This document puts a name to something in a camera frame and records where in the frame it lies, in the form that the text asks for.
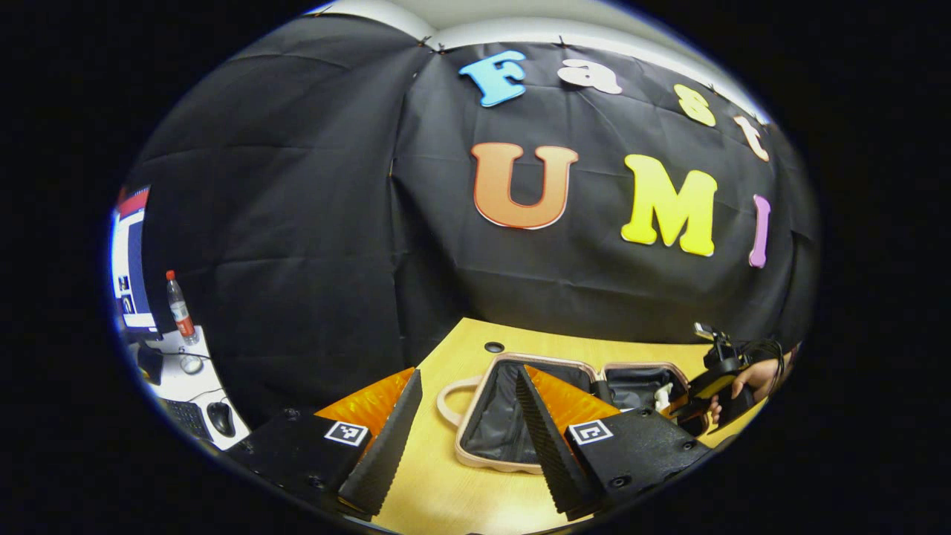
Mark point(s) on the black backdrop cloth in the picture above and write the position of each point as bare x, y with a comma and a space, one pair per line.
297, 223

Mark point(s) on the white pump bottle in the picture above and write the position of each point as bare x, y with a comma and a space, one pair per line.
661, 397

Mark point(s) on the black keyboard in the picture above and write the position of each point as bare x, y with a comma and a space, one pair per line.
186, 417

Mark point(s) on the black computer mouse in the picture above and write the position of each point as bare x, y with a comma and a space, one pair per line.
221, 418

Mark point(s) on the pink suitcase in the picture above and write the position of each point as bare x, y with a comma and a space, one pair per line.
494, 423

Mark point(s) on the small round white lid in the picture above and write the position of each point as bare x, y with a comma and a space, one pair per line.
191, 363

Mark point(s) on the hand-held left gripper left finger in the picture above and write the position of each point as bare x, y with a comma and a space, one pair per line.
390, 446

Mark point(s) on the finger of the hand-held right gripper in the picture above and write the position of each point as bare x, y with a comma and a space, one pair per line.
691, 412

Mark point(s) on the computer monitor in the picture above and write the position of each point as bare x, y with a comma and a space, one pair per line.
134, 260

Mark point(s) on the clear bottle red label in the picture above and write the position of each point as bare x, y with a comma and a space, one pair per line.
180, 308

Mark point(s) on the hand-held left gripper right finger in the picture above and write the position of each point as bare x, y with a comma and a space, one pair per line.
550, 453

